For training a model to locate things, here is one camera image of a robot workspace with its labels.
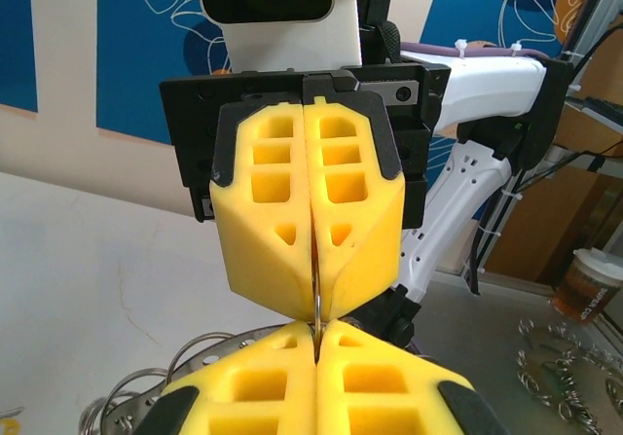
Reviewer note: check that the pile of rings on table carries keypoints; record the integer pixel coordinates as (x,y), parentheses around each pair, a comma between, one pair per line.
(528,381)

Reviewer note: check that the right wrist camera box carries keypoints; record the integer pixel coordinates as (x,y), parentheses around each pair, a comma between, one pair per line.
(292,41)

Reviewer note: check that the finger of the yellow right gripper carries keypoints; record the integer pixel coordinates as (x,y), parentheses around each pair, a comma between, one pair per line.
(248,250)
(375,240)

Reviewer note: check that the metal strip with key rings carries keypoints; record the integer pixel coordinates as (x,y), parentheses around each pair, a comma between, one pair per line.
(185,367)

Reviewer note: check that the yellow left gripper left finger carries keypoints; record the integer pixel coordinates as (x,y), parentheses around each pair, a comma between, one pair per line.
(253,396)

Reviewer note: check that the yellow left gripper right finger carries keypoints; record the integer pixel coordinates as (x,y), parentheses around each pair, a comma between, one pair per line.
(379,396)

